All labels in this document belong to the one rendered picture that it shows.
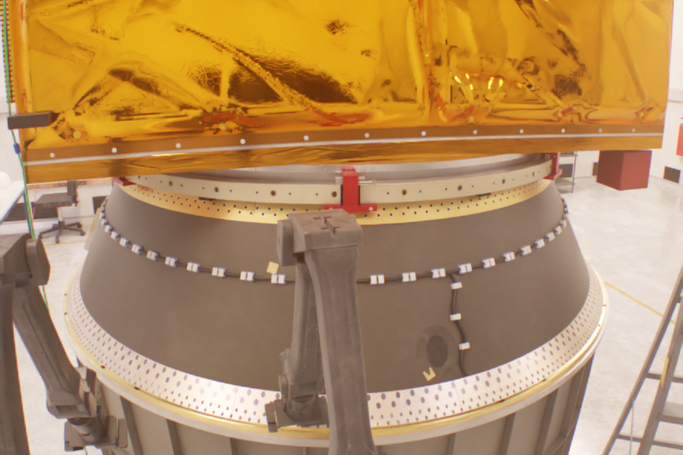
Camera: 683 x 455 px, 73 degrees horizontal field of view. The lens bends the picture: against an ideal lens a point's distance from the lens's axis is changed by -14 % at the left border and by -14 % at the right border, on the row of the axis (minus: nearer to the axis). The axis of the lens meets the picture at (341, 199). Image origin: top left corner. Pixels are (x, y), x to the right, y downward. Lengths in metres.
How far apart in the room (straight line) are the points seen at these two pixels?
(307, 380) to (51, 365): 0.45
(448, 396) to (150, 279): 0.86
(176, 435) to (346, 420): 0.91
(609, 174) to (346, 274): 1.41
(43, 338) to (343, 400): 0.47
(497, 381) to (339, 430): 0.81
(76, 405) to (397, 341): 0.75
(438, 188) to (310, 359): 0.59
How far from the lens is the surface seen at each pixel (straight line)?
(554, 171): 1.76
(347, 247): 0.67
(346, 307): 0.67
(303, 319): 0.85
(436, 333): 1.36
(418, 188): 1.31
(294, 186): 1.28
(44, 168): 1.34
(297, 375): 0.98
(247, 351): 1.35
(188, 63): 1.21
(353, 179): 1.25
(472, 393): 1.40
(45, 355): 0.91
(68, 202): 6.46
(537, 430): 1.75
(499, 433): 1.57
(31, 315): 0.84
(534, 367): 1.54
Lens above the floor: 2.03
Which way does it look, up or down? 16 degrees down
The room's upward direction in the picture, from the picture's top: straight up
